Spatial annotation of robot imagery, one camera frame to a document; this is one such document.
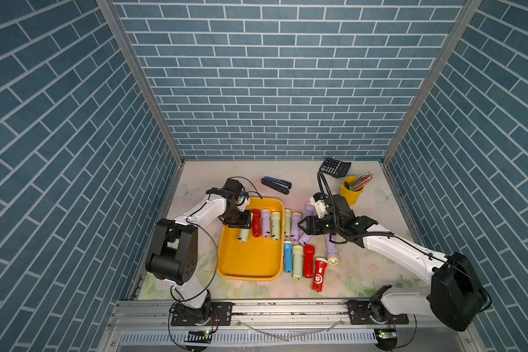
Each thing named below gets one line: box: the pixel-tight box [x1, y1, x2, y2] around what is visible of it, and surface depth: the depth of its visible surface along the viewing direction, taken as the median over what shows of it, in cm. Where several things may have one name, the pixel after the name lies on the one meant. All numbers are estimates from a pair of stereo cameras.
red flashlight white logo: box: [311, 256, 328, 293], surface depth 82 cm
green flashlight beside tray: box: [284, 208, 292, 240], surface depth 95 cm
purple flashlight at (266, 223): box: [261, 209, 271, 239], surface depth 94 cm
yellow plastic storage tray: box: [216, 196, 285, 281], surface depth 89 cm
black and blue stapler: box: [261, 176, 293, 196], surface depth 111 cm
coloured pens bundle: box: [348, 170, 374, 192], surface depth 96 cm
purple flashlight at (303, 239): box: [297, 231, 314, 247], surface depth 91 cm
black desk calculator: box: [319, 157, 352, 179], surface depth 118 cm
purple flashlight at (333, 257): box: [324, 233, 340, 265], surface depth 86 cm
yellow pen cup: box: [339, 176, 364, 207], surface depth 99 cm
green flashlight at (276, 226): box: [270, 211, 281, 242], surface depth 93 cm
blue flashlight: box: [283, 240, 294, 274], surface depth 85 cm
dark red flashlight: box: [250, 208, 262, 238], surface depth 95 cm
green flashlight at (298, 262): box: [291, 244, 305, 281], surface depth 84 cm
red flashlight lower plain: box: [303, 244, 316, 280], surface depth 86 cm
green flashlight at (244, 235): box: [237, 228, 250, 243], surface depth 88 cm
